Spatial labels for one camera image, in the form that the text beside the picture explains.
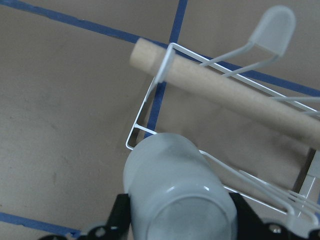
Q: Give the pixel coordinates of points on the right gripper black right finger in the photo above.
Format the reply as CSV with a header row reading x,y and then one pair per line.
x,y
251,227

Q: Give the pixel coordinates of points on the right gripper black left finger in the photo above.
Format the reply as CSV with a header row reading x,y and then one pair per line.
x,y
118,223

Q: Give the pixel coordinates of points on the white plastic cup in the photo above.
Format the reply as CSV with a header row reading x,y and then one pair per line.
x,y
174,193

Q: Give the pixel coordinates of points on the wooden rack dowel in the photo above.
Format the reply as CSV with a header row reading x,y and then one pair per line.
x,y
191,77

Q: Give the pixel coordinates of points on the white wire cup rack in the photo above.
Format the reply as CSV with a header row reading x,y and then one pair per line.
x,y
273,34

